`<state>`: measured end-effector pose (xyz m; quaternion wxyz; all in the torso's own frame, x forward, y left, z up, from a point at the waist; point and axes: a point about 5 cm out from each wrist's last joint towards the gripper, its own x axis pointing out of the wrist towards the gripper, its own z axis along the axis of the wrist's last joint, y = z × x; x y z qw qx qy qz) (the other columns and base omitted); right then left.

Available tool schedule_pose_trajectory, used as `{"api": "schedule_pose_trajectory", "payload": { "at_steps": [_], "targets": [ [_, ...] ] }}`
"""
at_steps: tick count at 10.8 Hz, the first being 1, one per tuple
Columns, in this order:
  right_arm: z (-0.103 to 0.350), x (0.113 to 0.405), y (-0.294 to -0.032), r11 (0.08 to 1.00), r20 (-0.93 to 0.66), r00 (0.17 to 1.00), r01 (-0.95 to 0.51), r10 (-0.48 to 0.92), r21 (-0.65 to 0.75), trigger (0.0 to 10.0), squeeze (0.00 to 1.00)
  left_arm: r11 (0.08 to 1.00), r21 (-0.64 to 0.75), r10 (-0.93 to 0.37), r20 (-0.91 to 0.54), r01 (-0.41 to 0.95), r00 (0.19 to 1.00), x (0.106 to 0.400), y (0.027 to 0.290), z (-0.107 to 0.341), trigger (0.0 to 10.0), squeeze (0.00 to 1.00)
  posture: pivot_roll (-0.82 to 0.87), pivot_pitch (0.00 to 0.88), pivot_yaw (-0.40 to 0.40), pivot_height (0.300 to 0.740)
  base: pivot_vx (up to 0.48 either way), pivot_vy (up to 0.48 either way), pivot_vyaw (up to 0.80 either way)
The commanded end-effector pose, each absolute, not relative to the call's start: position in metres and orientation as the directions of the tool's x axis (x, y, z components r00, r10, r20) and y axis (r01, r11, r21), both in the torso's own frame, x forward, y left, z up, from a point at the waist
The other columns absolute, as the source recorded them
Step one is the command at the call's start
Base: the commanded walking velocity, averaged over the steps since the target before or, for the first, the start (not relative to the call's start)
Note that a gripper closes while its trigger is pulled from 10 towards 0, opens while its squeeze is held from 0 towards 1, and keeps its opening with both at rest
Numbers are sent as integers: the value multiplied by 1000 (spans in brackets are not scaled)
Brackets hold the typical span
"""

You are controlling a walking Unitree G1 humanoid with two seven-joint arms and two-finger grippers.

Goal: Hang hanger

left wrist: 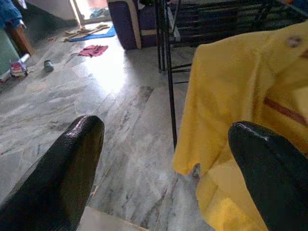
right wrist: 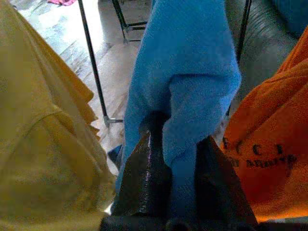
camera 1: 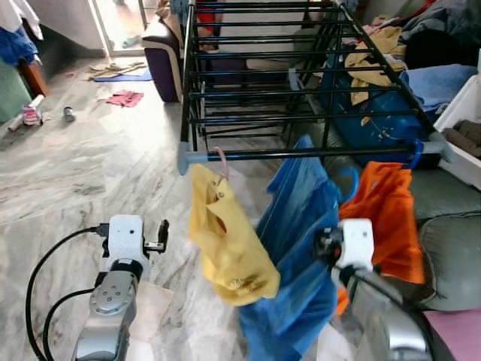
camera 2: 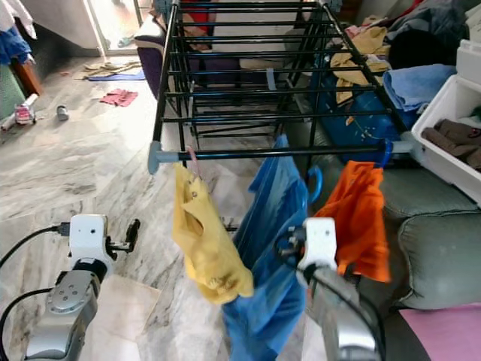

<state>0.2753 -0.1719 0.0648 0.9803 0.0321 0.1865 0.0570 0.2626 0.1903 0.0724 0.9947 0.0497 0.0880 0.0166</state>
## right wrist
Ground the blue garment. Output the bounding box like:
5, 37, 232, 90
115, 0, 242, 217

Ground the grey green sofa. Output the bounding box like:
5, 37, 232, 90
225, 0, 308, 109

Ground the yellow shirt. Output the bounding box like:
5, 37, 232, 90
0, 0, 116, 231

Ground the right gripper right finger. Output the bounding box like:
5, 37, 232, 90
195, 134, 258, 222

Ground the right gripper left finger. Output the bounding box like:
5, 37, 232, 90
111, 111, 173, 217

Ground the black metal drying rack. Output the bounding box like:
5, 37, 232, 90
78, 0, 252, 126

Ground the orange shirt with emblem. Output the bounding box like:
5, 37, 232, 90
220, 26, 308, 223

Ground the blue suitcase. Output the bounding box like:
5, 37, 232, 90
274, 0, 308, 37

